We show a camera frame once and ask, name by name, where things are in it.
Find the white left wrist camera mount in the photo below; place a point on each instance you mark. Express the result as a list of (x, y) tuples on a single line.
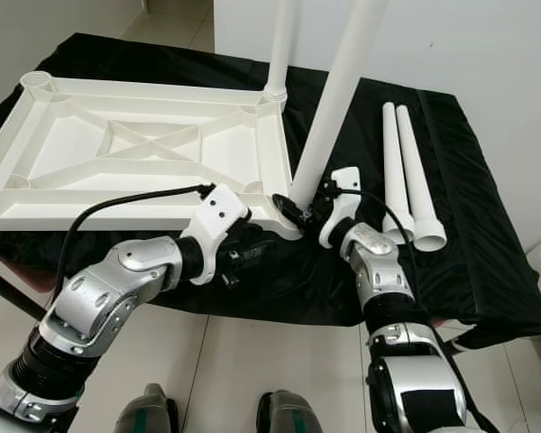
[(221, 216)]

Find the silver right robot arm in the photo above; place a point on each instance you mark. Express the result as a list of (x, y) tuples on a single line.
[(383, 271)]

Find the grey left robot foot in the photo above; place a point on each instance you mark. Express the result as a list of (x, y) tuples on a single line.
[(149, 410)]

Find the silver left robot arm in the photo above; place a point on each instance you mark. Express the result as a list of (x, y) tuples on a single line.
[(99, 302)]

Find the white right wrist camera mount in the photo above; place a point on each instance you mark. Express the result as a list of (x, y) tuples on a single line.
[(343, 207)]

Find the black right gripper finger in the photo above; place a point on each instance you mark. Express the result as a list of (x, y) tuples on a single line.
[(288, 209)]

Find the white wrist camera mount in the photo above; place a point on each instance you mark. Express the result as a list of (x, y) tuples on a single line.
[(221, 216), (343, 207)]

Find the black metal table leg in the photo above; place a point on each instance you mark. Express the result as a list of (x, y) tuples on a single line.
[(18, 293)]

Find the grey metal table leg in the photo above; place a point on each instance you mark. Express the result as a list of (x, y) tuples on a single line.
[(464, 340)]

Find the white plastic table leg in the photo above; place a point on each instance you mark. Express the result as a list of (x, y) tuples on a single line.
[(281, 45), (392, 153), (343, 90), (417, 167)]

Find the black table cloth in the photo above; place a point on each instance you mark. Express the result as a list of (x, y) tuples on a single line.
[(496, 180)]

